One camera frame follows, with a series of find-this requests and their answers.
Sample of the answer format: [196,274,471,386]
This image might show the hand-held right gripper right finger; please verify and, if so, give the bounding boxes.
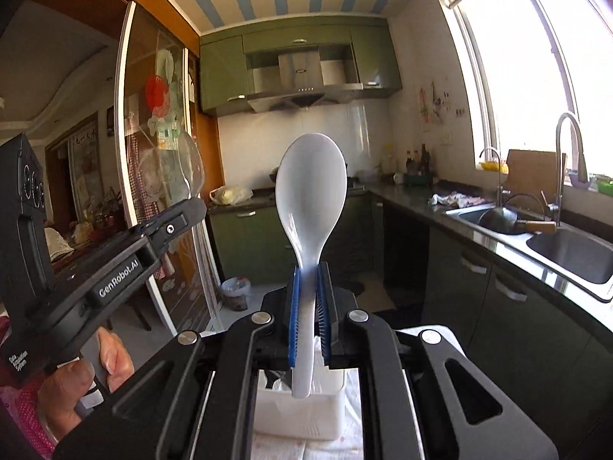
[313,263,559,460]

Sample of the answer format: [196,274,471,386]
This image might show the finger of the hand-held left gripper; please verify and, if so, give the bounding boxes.
[139,199,208,279]

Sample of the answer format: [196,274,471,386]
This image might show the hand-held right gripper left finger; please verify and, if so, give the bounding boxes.
[55,268,303,460]

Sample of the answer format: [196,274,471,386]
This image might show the white plastic utensil holder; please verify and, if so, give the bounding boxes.
[254,335,348,442]

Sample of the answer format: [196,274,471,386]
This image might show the white plastic rice spoon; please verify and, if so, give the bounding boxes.
[275,133,348,399]

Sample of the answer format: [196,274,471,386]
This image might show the person's left hand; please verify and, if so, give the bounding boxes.
[36,328,136,442]

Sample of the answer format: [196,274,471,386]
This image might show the white lace food cover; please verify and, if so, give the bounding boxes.
[45,227,75,262]

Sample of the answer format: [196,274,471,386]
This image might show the plastic bag with food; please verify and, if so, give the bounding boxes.
[209,185,254,206]

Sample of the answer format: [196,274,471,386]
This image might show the small trash bin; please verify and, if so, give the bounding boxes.
[221,277,252,311]

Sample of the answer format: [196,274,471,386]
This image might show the sliding glass door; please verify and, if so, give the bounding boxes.
[115,0,226,336]

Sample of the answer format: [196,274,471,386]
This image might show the green base cabinets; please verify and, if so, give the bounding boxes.
[208,192,613,403]

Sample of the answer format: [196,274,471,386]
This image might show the printed door curtain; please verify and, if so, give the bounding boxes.
[67,125,104,221]

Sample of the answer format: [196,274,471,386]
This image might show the floral white tablecloth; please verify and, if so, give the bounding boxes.
[249,326,467,460]

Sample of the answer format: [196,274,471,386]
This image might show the red paper door decoration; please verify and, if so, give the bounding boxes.
[144,74,169,116]

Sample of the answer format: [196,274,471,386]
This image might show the dark stone countertop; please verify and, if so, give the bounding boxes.
[207,179,613,341]

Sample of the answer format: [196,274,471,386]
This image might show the green upper cabinets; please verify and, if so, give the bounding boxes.
[200,26,403,117]

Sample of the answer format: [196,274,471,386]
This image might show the crumpled dish rag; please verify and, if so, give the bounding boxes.
[431,192,489,208]

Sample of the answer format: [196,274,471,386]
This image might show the row of condiment bottles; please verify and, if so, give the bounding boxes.
[406,144,434,176]

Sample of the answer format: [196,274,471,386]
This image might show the steel range hood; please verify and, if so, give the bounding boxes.
[246,52,363,113]

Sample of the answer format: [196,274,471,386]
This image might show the small steel faucet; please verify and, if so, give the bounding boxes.
[480,148,506,207]

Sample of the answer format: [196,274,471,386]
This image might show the steel double sink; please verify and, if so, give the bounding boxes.
[445,201,613,300]

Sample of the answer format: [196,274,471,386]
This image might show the wooden cutting board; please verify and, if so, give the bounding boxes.
[505,149,568,196]

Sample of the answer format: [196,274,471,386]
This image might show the tall curved steel faucet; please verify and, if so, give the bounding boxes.
[556,112,589,223]

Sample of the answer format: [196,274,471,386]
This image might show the kitchen window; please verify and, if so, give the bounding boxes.
[433,0,613,187]

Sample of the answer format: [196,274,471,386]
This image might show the black wok with wooden handle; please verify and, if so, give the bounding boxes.
[478,206,559,235]

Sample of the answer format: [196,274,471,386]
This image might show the wall hanging with hooks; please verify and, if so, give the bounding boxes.
[419,84,453,128]

